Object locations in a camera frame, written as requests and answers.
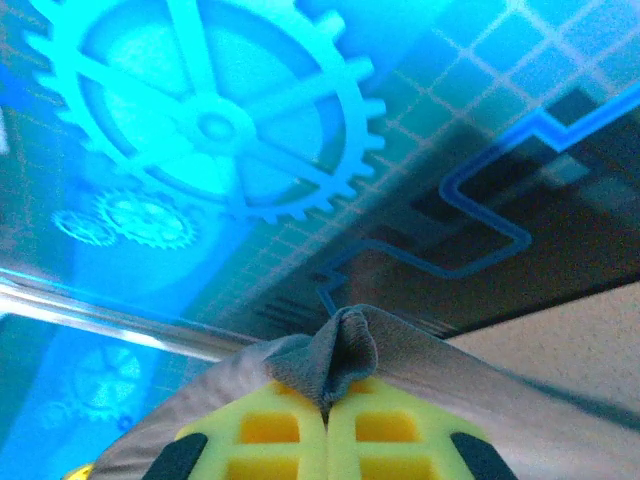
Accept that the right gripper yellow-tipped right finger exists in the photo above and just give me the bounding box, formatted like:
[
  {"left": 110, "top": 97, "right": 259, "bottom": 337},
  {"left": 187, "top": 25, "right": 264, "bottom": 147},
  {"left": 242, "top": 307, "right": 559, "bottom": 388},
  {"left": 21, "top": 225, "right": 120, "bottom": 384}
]
[{"left": 324, "top": 377, "right": 520, "bottom": 480}]

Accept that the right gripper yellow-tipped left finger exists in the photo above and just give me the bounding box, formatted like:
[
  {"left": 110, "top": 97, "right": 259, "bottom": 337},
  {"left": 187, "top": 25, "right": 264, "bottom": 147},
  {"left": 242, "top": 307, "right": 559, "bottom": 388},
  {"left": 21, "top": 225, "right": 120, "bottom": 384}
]
[{"left": 141, "top": 379, "right": 329, "bottom": 480}]

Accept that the dark grey t-shirt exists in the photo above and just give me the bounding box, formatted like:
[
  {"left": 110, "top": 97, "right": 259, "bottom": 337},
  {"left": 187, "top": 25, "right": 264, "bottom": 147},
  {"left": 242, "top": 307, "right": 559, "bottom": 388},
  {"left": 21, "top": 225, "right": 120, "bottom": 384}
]
[{"left": 89, "top": 303, "right": 640, "bottom": 480}]

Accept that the aluminium frame post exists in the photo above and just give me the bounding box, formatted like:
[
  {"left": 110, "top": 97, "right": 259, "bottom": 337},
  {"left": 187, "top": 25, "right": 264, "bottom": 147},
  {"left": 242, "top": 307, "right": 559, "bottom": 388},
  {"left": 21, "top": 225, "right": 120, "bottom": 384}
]
[{"left": 0, "top": 277, "right": 264, "bottom": 364}]

